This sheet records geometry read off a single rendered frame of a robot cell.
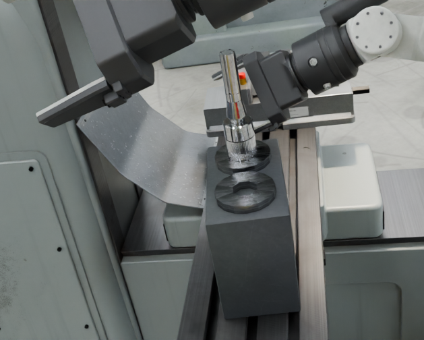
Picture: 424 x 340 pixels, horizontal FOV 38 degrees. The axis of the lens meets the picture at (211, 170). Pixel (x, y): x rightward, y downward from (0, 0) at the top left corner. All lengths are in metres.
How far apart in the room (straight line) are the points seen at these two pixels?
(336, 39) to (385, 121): 2.49
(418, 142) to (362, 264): 1.82
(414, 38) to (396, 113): 2.50
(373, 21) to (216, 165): 0.32
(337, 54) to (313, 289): 0.37
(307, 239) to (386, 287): 0.44
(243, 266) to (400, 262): 0.61
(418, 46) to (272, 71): 0.22
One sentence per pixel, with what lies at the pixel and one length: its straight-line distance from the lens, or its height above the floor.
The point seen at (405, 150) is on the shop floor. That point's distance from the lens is 3.15.
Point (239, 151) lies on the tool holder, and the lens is 0.95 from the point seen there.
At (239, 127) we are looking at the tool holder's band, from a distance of 0.93.
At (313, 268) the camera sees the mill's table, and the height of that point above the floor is 0.94.
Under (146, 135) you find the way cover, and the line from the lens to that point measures 1.49.
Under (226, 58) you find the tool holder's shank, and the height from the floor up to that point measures 1.31.
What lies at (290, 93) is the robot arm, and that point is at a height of 1.23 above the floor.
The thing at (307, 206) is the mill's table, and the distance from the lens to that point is 1.18.
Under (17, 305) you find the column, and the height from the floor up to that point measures 0.65.
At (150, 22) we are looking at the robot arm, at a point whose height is 1.51.
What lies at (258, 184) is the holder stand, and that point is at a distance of 0.90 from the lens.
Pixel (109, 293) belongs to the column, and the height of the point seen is 0.66.
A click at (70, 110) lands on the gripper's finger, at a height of 1.46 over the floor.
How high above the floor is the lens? 1.64
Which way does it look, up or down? 32 degrees down
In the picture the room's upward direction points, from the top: 11 degrees counter-clockwise
